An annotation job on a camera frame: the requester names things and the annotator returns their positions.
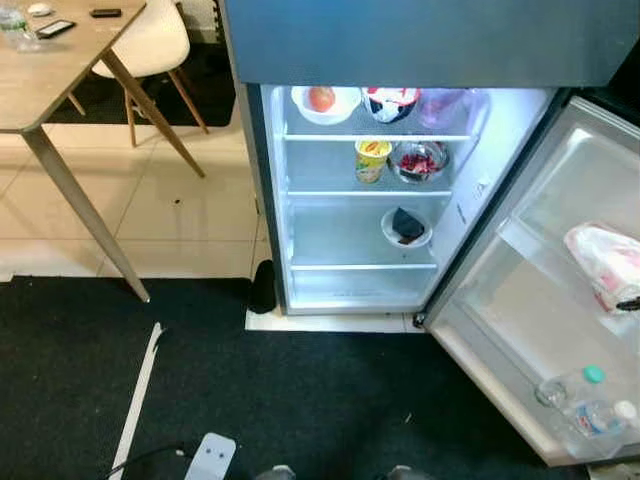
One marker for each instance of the steel fridge door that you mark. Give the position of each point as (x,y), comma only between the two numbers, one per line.
(520,300)

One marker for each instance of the dark grey bowl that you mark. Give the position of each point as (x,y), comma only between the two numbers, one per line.
(408,225)

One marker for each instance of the white round bowl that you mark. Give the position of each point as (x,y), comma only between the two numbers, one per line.
(387,228)

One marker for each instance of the glass fridge shelf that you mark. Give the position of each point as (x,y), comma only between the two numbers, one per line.
(360,266)
(380,136)
(340,192)

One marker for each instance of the stainless steel fridge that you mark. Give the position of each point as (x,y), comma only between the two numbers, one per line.
(350,230)

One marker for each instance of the white fridge base board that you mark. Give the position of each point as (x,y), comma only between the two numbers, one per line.
(330,322)

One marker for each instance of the white pink plastic bag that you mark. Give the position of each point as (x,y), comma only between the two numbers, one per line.
(605,260)

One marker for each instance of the clear bottle green cap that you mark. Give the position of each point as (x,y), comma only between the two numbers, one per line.
(570,385)

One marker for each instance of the clear bottle white cap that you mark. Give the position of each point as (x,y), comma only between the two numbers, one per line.
(605,420)

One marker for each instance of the glass bowl red fruit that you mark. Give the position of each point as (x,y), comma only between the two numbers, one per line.
(420,162)

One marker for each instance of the clear purple tinted container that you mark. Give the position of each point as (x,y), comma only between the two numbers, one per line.
(445,108)

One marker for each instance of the yellow printed cup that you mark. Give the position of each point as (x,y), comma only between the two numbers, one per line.
(373,162)

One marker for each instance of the steel freezer door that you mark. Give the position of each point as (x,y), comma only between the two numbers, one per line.
(430,40)

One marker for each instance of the white shallow bowl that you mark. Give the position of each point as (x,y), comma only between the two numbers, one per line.
(345,112)

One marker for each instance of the grey robot right leg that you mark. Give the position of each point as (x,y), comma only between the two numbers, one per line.
(408,473)

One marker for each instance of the grey robot leg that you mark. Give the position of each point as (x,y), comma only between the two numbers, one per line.
(408,473)
(275,473)

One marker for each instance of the orange fruit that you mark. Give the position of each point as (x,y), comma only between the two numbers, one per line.
(321,98)

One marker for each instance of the black floor mat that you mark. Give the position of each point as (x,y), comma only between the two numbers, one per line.
(300,400)

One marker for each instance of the black oblong stopper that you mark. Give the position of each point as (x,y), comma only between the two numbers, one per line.
(263,290)

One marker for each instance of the grey robot left leg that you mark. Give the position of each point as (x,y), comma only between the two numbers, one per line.
(275,473)

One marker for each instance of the black rubber mat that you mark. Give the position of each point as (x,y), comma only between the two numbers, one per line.
(222,100)

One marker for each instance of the white chair wooden legs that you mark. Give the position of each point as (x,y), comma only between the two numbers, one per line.
(150,45)

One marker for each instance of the white floor tape strip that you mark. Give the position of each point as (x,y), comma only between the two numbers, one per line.
(135,400)

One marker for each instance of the small black device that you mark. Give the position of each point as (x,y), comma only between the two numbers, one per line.
(105,13)

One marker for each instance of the black smartphone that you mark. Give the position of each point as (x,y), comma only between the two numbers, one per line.
(55,28)

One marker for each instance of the small white object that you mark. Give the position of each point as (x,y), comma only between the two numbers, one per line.
(40,9)

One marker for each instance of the clear water bottle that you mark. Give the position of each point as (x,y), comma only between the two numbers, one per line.
(15,28)

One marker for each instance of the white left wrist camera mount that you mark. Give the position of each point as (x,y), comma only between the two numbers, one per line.
(212,458)

